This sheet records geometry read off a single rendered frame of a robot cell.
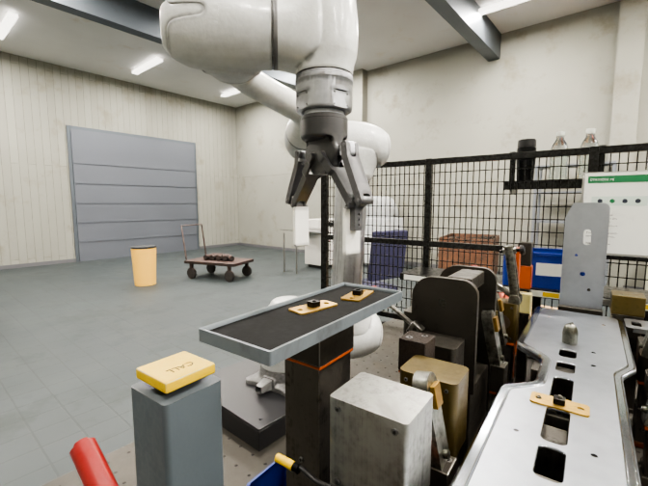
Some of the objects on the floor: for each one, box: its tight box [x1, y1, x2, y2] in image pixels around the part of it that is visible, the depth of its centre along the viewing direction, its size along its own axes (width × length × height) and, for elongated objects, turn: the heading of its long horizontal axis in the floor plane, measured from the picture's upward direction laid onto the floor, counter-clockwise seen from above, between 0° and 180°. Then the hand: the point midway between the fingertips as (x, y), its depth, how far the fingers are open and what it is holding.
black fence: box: [321, 143, 648, 326], centre depth 164 cm, size 14×197×155 cm
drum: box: [130, 245, 156, 286], centre depth 605 cm, size 39×39×64 cm
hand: (324, 243), depth 60 cm, fingers open, 13 cm apart
